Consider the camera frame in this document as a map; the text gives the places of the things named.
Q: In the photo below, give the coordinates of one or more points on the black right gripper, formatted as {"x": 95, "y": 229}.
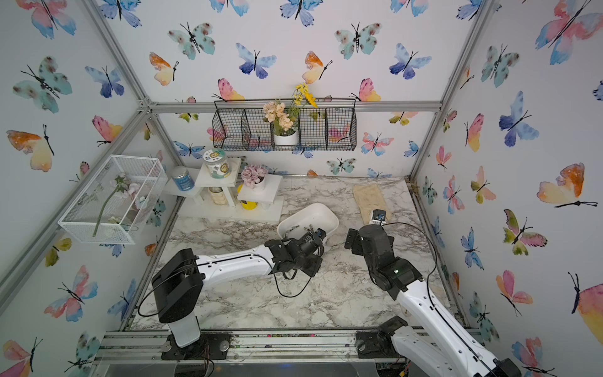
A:
{"x": 357, "y": 248}

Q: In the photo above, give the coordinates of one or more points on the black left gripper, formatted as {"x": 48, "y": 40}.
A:
{"x": 317, "y": 264}

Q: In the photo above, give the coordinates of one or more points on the silver bit socket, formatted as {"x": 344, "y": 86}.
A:
{"x": 290, "y": 231}

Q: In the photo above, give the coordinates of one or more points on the white plastic storage box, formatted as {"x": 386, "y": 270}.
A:
{"x": 310, "y": 219}

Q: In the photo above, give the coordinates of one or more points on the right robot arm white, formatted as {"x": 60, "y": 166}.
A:
{"x": 453, "y": 351}

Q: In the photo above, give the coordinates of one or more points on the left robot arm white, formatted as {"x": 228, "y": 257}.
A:
{"x": 178, "y": 285}

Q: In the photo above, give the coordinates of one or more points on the yellow plastic bottle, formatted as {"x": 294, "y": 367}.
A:
{"x": 247, "y": 205}

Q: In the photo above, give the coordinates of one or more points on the beige work glove far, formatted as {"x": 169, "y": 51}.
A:
{"x": 369, "y": 198}

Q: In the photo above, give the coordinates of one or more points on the white pot pink flowers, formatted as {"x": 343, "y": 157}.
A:
{"x": 254, "y": 176}

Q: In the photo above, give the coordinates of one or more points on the white tiered wooden shelf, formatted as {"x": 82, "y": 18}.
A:
{"x": 198, "y": 203}

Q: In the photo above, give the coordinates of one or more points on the cream bubble pot with succulent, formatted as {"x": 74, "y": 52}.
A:
{"x": 218, "y": 196}

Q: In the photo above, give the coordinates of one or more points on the green lidded jar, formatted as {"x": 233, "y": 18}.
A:
{"x": 216, "y": 161}

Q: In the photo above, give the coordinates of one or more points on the white pot flower bouquet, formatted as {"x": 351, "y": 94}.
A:
{"x": 284, "y": 117}

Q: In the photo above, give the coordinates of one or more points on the blue can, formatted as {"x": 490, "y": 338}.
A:
{"x": 182, "y": 178}

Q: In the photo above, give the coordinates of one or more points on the artificial pink flower stem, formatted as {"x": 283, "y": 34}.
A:
{"x": 118, "y": 211}

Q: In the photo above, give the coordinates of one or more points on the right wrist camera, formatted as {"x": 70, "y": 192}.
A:
{"x": 378, "y": 217}

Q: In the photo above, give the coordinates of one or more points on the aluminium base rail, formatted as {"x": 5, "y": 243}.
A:
{"x": 247, "y": 347}

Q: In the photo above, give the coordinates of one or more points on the black wire wall basket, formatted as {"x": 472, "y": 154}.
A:
{"x": 322, "y": 125}

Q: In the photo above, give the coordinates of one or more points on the white wire mesh box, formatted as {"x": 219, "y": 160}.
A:
{"x": 80, "y": 217}

